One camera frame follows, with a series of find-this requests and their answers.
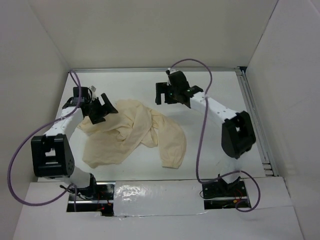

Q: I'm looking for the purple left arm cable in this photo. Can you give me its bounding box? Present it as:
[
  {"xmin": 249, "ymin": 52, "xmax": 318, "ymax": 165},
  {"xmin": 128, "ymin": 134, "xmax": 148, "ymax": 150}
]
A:
[{"xmin": 7, "ymin": 70, "xmax": 87, "ymax": 213}]

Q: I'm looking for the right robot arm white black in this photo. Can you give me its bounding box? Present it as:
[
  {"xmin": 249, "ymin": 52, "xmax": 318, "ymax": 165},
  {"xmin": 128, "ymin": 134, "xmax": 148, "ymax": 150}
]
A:
[{"xmin": 155, "ymin": 68, "xmax": 256, "ymax": 196}]

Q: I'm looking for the cream yellow jacket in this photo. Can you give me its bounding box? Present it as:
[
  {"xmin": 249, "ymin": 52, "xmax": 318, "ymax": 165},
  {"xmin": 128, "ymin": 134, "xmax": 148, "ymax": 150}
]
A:
[{"xmin": 77, "ymin": 99, "xmax": 187, "ymax": 169}]

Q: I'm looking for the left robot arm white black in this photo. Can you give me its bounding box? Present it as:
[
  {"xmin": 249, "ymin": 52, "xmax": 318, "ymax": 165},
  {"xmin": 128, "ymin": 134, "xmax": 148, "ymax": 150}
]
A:
[{"xmin": 30, "ymin": 86, "xmax": 118, "ymax": 200}]

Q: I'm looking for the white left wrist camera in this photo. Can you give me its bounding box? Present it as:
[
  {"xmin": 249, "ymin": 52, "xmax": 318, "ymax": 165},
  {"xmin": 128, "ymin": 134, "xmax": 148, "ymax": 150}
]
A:
[{"xmin": 89, "ymin": 85, "xmax": 97, "ymax": 99}]

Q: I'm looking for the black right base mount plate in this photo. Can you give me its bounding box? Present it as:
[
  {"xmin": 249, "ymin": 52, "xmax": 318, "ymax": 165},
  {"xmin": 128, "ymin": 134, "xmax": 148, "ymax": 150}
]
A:
[{"xmin": 199, "ymin": 179, "xmax": 251, "ymax": 210}]

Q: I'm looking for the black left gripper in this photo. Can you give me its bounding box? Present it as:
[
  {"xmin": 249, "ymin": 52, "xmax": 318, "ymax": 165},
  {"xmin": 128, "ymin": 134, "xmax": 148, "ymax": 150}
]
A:
[{"xmin": 86, "ymin": 93, "xmax": 118, "ymax": 125}]

